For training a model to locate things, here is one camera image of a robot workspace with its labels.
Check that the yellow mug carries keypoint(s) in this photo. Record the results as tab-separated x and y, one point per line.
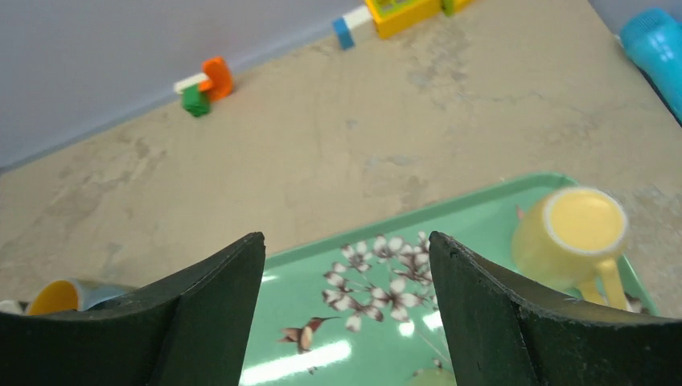
572	239

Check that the yellow toy phone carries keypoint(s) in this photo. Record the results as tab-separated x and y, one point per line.
394	16

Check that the blue white toy block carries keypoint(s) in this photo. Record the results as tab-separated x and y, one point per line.
354	27

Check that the cream floral mug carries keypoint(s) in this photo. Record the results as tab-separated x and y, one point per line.
13	306

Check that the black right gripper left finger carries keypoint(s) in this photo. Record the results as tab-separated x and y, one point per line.
190	328

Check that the blue butterfly mug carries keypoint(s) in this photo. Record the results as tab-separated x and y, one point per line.
74	294

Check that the orange green toy blocks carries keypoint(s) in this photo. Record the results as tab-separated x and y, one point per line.
199	91

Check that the blue toy microphone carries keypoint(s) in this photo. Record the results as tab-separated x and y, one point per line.
652	41

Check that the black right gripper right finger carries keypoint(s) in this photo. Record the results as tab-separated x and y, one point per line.
505	329

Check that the green floral serving tray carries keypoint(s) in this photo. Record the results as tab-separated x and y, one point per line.
360	309

